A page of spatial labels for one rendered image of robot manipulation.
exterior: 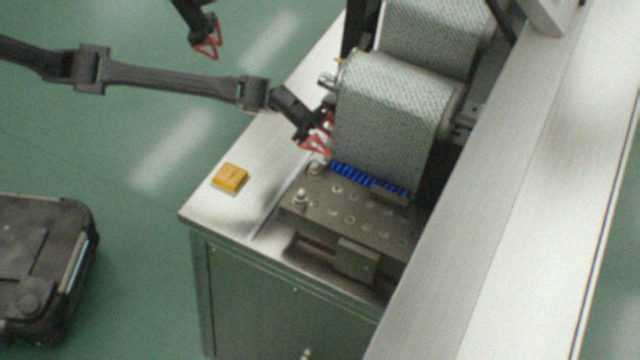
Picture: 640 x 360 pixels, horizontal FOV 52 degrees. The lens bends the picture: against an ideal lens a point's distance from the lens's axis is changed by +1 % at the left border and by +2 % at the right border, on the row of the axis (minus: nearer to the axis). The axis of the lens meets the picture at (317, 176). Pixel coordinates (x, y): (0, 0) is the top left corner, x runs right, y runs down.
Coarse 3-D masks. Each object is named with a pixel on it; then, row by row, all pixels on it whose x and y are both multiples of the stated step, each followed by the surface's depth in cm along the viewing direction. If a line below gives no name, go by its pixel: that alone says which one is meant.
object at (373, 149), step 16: (336, 112) 152; (336, 128) 156; (352, 128) 153; (368, 128) 151; (384, 128) 149; (336, 144) 160; (352, 144) 157; (368, 144) 155; (384, 144) 152; (400, 144) 150; (416, 144) 148; (336, 160) 164; (352, 160) 161; (368, 160) 159; (384, 160) 156; (400, 160) 153; (416, 160) 151; (368, 176) 163; (384, 176) 160; (400, 176) 157; (416, 176) 155
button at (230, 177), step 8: (224, 168) 173; (232, 168) 173; (240, 168) 173; (216, 176) 171; (224, 176) 171; (232, 176) 172; (240, 176) 172; (216, 184) 172; (224, 184) 170; (232, 184) 170; (240, 184) 172
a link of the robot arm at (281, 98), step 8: (272, 88) 156; (280, 88) 155; (272, 96) 155; (280, 96) 155; (288, 96) 155; (296, 96) 158; (272, 104) 157; (280, 104) 155; (288, 104) 155; (296, 104) 157; (280, 112) 158
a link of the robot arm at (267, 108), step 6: (264, 78) 155; (270, 78) 155; (270, 84) 155; (264, 90) 158; (264, 96) 156; (264, 102) 156; (246, 108) 154; (252, 108) 154; (258, 108) 154; (264, 108) 155; (270, 108) 161; (270, 114) 166; (276, 114) 166
